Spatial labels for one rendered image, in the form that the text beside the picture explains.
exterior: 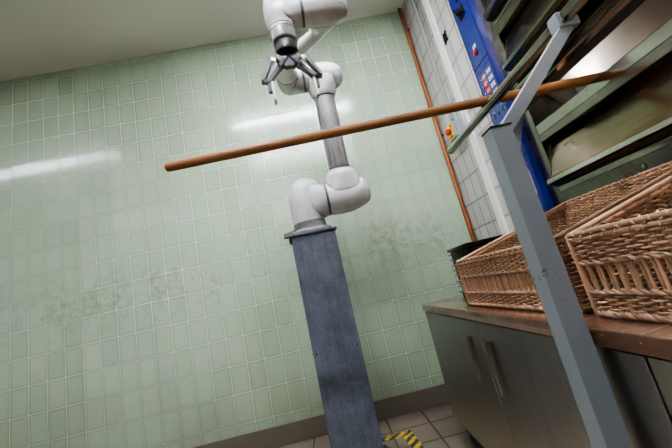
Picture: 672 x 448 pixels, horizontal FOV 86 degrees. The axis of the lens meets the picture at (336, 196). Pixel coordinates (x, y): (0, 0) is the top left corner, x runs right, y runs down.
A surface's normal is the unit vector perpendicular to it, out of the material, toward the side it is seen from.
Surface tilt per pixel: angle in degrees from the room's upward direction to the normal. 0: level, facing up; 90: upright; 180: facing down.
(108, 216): 90
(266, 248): 90
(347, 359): 90
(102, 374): 90
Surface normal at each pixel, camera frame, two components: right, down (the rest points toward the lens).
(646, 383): -0.98, 0.21
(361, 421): 0.08, -0.27
